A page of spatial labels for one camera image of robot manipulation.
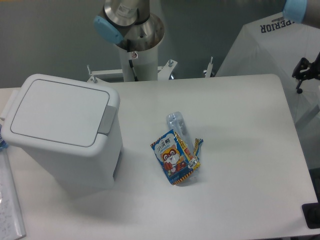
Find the yellow orange snack wrapper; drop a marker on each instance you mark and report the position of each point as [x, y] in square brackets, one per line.
[195, 152]

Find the white plastic trash can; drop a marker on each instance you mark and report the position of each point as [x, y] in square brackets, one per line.
[69, 127]

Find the clear plastic bottle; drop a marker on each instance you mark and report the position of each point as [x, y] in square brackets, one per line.
[177, 123]

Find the blue cartoon snack packet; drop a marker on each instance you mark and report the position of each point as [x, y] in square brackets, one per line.
[177, 161]

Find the black device at table edge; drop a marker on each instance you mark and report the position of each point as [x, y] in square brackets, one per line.
[311, 212]

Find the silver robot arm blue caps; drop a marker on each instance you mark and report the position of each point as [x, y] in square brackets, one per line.
[137, 34]

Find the white umbrella with lettering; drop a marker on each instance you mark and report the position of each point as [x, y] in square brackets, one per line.
[259, 50]

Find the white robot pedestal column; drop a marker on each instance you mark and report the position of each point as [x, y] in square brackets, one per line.
[145, 62]

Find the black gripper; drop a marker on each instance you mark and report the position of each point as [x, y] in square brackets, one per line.
[306, 70]

